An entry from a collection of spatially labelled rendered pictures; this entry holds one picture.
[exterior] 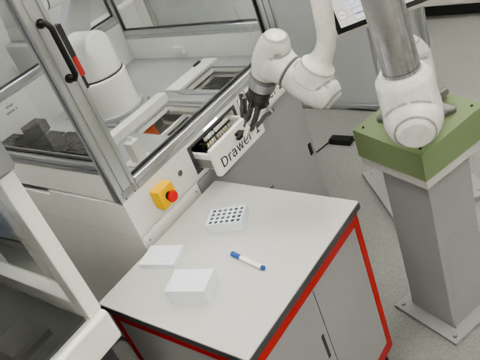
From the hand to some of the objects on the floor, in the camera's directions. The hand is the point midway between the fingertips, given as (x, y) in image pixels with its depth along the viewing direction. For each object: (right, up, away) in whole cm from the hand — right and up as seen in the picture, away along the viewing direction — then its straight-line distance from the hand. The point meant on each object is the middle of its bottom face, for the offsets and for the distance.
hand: (248, 128), depth 202 cm
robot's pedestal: (+80, -66, +30) cm, 108 cm away
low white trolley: (+17, -100, +16) cm, 102 cm away
